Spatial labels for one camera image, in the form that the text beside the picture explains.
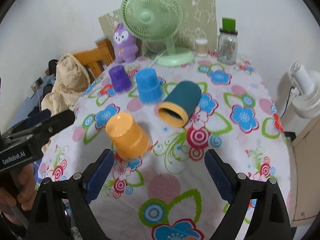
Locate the clear cotton swab container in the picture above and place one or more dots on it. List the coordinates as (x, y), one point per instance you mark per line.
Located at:
(201, 48)

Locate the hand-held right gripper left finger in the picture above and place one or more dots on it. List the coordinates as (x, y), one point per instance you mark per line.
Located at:
(100, 176)

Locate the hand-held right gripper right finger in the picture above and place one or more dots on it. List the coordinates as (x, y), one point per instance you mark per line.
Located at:
(218, 176)

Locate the blue cup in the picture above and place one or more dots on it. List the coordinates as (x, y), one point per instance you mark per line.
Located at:
(148, 86)

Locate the beige blanket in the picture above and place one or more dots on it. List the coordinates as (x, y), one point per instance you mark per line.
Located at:
(66, 80)

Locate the teal cup with yellow rim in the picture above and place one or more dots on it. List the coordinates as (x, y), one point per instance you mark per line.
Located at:
(185, 97)

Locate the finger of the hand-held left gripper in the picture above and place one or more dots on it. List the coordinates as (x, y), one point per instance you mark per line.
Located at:
(37, 117)
(58, 122)

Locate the green desk fan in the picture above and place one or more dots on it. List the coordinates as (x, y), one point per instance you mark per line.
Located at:
(151, 17)

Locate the person's left hand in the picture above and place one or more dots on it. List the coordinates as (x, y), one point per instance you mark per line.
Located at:
(25, 192)

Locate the beige cabinet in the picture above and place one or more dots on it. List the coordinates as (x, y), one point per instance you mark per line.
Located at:
(306, 175)

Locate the wall socket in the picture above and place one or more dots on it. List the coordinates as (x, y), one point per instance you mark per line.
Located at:
(37, 82)

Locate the glass jar with green lid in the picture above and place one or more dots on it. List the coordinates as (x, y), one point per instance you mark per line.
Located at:
(227, 47)

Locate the floral tablecloth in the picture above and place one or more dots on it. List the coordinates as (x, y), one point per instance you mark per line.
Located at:
(162, 192)

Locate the beige patterned board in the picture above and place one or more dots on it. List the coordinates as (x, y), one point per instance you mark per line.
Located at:
(108, 26)
(200, 17)

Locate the purple plush toy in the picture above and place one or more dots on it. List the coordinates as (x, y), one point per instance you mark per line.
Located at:
(123, 47)

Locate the purple cup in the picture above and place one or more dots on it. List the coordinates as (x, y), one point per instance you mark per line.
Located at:
(120, 78)

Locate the white fan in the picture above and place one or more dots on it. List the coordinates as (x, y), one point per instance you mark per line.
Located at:
(303, 92)

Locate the orange cup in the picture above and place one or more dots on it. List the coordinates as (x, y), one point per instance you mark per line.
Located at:
(126, 135)

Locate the wooden chair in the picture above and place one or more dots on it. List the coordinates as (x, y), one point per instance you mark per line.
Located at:
(92, 57)

